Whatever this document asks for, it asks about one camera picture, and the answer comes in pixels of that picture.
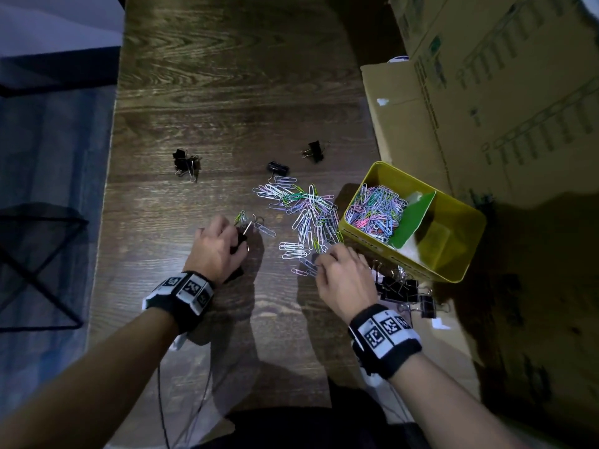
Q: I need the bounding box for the white furniture with black base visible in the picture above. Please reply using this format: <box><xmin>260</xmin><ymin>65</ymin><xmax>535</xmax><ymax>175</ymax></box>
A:
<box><xmin>0</xmin><ymin>0</ymin><xmax>125</xmax><ymax>98</ymax></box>

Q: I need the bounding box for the black left camera cable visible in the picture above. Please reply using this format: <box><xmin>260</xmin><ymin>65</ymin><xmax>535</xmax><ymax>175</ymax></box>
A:
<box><xmin>157</xmin><ymin>364</ymin><xmax>214</xmax><ymax>449</ymax></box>

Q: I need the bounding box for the black wristband with markers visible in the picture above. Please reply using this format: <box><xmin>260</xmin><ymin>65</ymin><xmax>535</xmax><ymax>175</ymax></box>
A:
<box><xmin>348</xmin><ymin>303</ymin><xmax>423</xmax><ymax>380</ymax></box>
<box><xmin>142</xmin><ymin>271</ymin><xmax>217</xmax><ymax>334</ymax></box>

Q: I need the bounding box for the black metal stool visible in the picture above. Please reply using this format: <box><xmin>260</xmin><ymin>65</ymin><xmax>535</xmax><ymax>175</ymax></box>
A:
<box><xmin>0</xmin><ymin>203</ymin><xmax>90</xmax><ymax>332</ymax></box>

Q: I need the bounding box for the person's black clothing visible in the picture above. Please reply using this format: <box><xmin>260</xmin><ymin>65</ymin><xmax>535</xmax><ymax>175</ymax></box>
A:
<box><xmin>192</xmin><ymin>378</ymin><xmax>431</xmax><ymax>449</ymax></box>

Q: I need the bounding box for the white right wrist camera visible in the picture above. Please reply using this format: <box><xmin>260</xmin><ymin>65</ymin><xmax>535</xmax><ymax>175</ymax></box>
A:
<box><xmin>359</xmin><ymin>367</ymin><xmax>387</xmax><ymax>389</ymax></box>

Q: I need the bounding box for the person's left forearm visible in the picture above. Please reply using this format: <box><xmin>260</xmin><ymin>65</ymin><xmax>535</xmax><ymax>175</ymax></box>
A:
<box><xmin>0</xmin><ymin>307</ymin><xmax>178</xmax><ymax>449</ymax></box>

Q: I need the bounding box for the group of black binder clips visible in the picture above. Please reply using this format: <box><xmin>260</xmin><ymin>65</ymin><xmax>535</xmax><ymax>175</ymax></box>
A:
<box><xmin>372</xmin><ymin>261</ymin><xmax>422</xmax><ymax>304</ymax></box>

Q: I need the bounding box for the green divider card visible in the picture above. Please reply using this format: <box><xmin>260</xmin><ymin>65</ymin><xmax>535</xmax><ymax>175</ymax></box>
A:
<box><xmin>388</xmin><ymin>191</ymin><xmax>437</xmax><ymax>251</ymax></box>

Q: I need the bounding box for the black right wristband with markers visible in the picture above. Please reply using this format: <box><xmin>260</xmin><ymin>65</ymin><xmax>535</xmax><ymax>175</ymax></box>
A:
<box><xmin>348</xmin><ymin>303</ymin><xmax>423</xmax><ymax>380</ymax></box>

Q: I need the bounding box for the large printed cardboard box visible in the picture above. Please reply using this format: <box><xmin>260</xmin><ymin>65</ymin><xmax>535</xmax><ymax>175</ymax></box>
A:
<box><xmin>360</xmin><ymin>0</ymin><xmax>599</xmax><ymax>417</ymax></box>

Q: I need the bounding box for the person's right hand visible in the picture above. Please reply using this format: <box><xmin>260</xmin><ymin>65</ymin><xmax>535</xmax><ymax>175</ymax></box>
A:
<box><xmin>314</xmin><ymin>243</ymin><xmax>379</xmax><ymax>325</ymax></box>

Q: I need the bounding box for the yellow divided bin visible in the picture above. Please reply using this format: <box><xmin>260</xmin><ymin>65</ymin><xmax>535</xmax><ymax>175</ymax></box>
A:
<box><xmin>339</xmin><ymin>161</ymin><xmax>487</xmax><ymax>284</ymax></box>

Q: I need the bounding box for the black left wristband with markers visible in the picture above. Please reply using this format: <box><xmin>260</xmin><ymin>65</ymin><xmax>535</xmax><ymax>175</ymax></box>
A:
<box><xmin>142</xmin><ymin>271</ymin><xmax>217</xmax><ymax>334</ymax></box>

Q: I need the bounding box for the person's left hand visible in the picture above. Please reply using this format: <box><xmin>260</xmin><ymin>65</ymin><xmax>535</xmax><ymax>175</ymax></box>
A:
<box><xmin>183</xmin><ymin>215</ymin><xmax>250</xmax><ymax>286</ymax></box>

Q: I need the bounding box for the person's right forearm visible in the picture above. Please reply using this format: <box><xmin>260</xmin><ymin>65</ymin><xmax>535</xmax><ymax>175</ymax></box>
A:
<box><xmin>388</xmin><ymin>352</ymin><xmax>530</xmax><ymax>449</ymax></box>

